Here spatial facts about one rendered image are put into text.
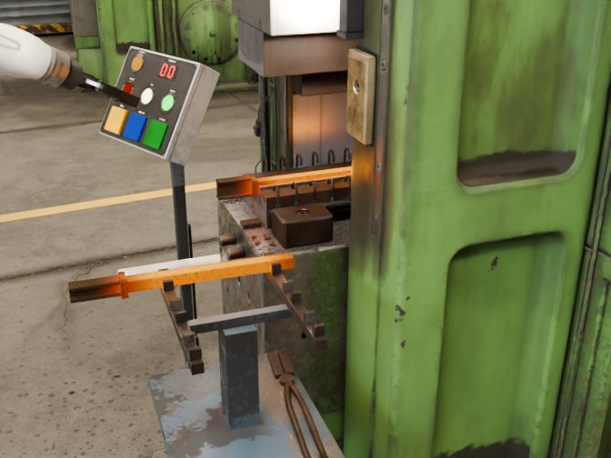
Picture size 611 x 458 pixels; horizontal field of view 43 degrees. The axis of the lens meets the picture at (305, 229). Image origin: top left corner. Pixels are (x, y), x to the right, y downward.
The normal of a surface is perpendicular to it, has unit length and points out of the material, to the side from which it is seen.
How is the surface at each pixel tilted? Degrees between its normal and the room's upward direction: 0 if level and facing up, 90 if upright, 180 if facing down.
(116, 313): 0
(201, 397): 0
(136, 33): 90
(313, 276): 90
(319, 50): 90
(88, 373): 0
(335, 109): 90
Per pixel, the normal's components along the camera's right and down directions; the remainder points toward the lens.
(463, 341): 0.35, 0.39
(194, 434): 0.00, -0.91
